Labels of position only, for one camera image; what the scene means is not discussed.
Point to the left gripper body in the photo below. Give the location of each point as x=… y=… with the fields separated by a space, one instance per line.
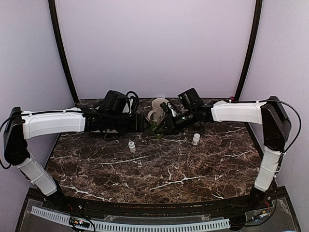
x=116 y=123

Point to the green weekly pill organizer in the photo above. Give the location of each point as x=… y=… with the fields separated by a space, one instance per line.
x=153 y=130

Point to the left black frame post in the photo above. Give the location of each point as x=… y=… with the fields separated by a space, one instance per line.
x=61 y=49

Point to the right black frame post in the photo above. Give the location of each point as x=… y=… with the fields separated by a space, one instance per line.
x=250 y=49

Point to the black frame post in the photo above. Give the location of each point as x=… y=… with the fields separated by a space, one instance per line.
x=250 y=49
x=61 y=49

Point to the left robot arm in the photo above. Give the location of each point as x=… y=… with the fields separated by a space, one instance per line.
x=24 y=125

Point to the white pill bottle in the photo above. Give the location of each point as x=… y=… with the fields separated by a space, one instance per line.
x=132 y=146
x=196 y=139

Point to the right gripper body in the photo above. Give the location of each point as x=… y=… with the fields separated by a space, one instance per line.
x=178 y=125

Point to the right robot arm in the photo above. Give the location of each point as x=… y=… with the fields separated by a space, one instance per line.
x=269 y=113

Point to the white slotted cable duct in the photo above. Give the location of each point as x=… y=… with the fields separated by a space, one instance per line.
x=131 y=224

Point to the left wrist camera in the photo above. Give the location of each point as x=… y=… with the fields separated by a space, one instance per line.
x=134 y=101

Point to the cream ceramic mug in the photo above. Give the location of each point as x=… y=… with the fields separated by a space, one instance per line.
x=157 y=113

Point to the black front rail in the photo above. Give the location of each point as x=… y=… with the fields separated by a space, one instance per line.
x=234 y=207

